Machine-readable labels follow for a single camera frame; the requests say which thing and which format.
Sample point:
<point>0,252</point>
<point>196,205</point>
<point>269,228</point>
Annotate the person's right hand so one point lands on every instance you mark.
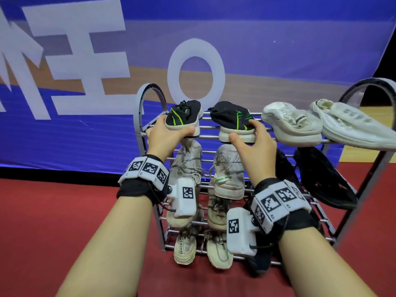
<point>258,157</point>

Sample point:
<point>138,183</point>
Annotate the black wristband with marker tags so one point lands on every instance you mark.
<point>144,174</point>
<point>278,202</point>

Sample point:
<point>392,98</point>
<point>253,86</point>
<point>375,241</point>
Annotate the blue banner with white letters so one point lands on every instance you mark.
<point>263,43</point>

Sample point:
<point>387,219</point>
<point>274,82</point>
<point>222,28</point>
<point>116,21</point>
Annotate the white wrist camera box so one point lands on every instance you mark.
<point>239,231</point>
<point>185,197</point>

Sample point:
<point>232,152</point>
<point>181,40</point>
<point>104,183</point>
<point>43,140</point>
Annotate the white slip-on shoe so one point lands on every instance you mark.
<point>294,126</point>
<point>349,126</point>

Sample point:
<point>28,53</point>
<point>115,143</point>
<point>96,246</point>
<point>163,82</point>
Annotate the person's left thumb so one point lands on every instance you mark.
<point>185,132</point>

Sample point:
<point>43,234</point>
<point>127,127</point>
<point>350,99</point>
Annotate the person's left hand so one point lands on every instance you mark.
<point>161,140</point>

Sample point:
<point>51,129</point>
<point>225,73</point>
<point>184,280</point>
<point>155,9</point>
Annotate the person's left forearm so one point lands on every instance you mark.
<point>111,250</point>

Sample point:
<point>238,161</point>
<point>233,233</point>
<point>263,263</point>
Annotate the grey white knit sneaker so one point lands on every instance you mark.
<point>187,163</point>
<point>229,173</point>

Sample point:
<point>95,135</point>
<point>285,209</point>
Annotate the grey metal shoe rack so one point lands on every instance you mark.
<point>139,120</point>

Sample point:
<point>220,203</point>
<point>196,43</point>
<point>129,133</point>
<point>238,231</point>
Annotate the black shoe with green stripes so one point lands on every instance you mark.
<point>230,119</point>
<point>182,115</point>

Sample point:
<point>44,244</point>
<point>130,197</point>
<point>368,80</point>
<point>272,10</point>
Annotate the person's right thumb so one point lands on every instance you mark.
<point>237,140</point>

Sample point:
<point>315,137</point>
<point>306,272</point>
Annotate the person's right forearm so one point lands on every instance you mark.
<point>315,269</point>

